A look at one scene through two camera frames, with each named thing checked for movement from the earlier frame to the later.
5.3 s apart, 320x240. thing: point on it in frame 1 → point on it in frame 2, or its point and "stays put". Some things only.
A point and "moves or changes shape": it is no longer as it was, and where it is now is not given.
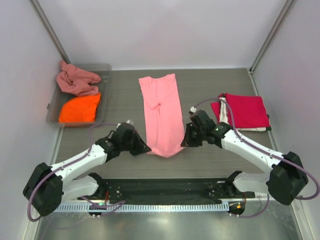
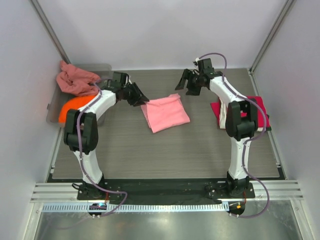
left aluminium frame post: (51, 35) stays put
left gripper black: (142, 147) → (138, 98)
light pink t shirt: (164, 125) moves or changes shape
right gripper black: (188, 141) → (188, 74)
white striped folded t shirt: (223, 118) stays put
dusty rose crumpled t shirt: (74, 80) stays put
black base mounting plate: (160, 189) stays put
